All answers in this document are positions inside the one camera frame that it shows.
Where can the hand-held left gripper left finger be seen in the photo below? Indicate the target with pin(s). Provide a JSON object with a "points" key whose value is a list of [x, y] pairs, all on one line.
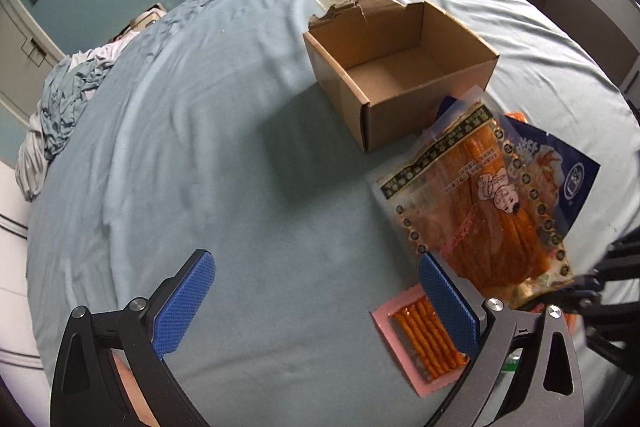
{"points": [[185, 302]]}

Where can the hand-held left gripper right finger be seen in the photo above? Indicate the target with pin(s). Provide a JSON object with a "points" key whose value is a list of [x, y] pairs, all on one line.
{"points": [[447, 312]]}

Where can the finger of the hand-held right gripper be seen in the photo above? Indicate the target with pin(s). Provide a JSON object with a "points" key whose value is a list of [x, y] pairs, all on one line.
{"points": [[582, 289]]}

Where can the pink packet of orange sticks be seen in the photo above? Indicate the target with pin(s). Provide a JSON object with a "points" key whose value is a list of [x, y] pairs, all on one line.
{"points": [[400, 327]]}

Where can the green and white snack packet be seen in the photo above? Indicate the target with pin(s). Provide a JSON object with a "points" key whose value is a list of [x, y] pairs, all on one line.
{"points": [[511, 363]]}

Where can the clear orange black-bordered snack packet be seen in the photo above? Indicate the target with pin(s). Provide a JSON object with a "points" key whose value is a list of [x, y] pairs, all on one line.
{"points": [[475, 207]]}

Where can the brown cardboard box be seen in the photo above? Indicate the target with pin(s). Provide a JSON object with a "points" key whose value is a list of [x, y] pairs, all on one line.
{"points": [[415, 107]]}

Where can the dark blue snack packet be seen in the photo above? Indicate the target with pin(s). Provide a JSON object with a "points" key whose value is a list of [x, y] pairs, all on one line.
{"points": [[565, 177]]}

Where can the white furniture edge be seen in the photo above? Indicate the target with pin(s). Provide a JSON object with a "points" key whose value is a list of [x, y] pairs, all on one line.
{"points": [[15, 257]]}

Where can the orange fried snack packet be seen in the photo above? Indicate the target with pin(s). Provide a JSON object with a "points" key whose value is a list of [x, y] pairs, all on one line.
{"points": [[515, 117]]}

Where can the pale lilac crumpled blanket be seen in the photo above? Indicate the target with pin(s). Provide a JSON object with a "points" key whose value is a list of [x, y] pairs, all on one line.
{"points": [[30, 162]]}

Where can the grey-blue crumpled cloth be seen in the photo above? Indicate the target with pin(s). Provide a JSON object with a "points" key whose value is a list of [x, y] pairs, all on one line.
{"points": [[70, 102]]}

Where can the white bedside object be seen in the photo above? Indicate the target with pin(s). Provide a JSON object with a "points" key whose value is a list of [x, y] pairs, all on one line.
{"points": [[149, 18]]}

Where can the white wardrobe door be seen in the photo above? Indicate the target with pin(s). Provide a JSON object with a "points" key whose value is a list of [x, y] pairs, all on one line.
{"points": [[25, 57]]}

